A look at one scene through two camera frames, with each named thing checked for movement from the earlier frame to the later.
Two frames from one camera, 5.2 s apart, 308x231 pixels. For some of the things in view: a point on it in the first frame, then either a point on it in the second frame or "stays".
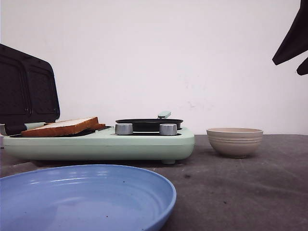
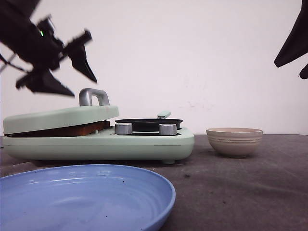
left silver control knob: x=122 y=128 stays
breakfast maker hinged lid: x=28 y=90 -> x=94 y=107
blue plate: x=85 y=197 stays
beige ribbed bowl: x=235 y=142 stays
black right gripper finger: x=302 y=69 -> x=303 y=73
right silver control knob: x=168 y=129 stays
